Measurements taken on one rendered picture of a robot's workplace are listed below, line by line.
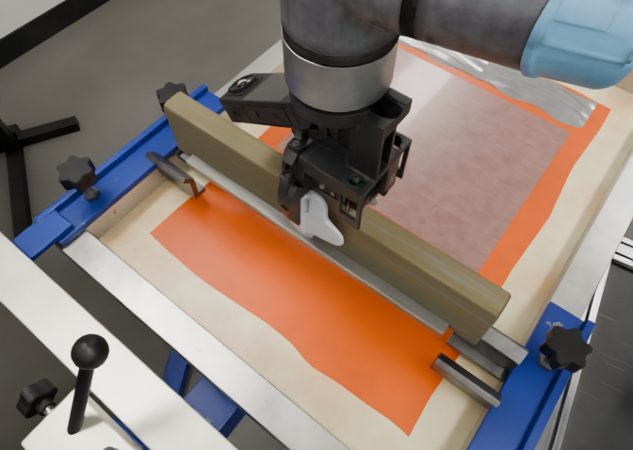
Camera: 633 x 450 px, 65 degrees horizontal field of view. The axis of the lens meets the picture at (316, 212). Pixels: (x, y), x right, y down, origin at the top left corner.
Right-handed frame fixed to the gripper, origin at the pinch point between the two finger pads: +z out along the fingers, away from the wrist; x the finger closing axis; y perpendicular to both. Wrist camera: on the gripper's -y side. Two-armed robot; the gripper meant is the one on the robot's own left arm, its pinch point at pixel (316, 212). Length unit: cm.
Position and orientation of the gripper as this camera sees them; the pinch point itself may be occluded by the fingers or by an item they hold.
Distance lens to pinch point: 52.5
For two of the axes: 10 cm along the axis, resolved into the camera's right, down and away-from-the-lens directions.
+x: 6.1, -6.7, 4.1
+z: 0.1, 5.3, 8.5
